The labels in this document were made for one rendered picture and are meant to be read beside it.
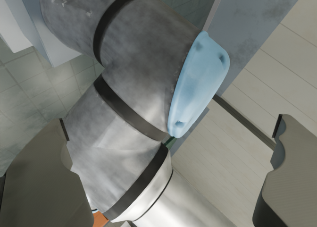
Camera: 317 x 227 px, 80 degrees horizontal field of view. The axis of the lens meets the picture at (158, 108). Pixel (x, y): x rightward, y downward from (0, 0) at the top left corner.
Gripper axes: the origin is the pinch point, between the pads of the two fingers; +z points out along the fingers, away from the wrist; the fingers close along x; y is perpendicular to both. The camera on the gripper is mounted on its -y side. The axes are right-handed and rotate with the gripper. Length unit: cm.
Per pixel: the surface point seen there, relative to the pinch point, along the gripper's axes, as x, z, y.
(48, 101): -104, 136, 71
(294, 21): 150, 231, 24
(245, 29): 112, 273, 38
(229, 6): 91, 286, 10
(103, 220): -212, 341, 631
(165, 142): 0, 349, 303
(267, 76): 150, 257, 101
